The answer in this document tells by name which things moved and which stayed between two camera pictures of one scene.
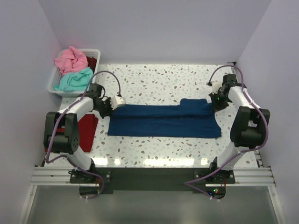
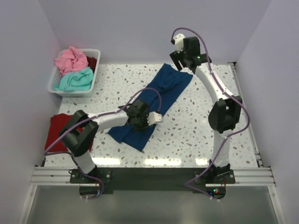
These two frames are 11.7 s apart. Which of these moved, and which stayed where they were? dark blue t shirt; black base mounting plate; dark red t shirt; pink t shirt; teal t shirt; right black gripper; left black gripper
Moved: left black gripper; right black gripper; dark blue t shirt
Stayed: pink t shirt; teal t shirt; dark red t shirt; black base mounting plate
